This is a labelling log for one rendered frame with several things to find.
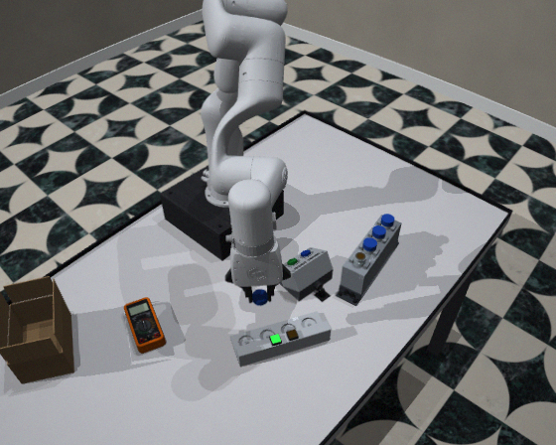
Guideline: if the orange digital multimeter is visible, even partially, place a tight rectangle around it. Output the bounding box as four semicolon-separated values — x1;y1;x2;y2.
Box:
124;297;166;354

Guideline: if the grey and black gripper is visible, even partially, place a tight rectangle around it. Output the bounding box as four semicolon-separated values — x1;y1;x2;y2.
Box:
225;236;291;303

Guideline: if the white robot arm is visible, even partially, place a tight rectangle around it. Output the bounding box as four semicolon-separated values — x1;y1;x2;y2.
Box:
201;0;288;256

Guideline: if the grey button panel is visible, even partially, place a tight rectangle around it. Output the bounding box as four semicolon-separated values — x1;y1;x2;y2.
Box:
280;247;333;302

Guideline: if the brown cardboard box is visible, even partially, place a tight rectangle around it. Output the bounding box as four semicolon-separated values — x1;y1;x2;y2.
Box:
0;276;74;384

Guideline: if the black table edge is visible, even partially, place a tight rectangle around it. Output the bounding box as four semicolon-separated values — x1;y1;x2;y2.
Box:
43;110;512;445

